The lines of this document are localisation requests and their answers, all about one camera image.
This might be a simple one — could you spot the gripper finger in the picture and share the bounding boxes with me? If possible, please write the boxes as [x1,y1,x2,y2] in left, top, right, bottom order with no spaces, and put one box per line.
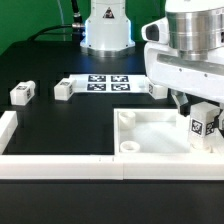
[218,109,224,131]

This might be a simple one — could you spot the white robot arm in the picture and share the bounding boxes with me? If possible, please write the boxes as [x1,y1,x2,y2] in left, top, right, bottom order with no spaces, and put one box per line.
[80,0,224,130]

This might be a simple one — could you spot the white marker base plate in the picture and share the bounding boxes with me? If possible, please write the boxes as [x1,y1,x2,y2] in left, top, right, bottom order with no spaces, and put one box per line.
[69,74,148,93]

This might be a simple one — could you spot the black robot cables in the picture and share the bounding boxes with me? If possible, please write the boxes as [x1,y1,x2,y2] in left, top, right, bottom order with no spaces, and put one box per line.
[27,0,86,42]

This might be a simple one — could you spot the white square table top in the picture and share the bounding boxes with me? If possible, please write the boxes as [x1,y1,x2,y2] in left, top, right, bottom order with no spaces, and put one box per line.
[113,107,224,158]

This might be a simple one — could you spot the white U-shaped obstacle fence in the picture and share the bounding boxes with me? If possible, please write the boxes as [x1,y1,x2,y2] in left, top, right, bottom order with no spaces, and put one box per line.
[0,111,224,180]

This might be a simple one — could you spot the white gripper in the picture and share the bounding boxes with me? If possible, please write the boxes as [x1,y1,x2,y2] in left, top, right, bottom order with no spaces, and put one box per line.
[142,13,224,116]

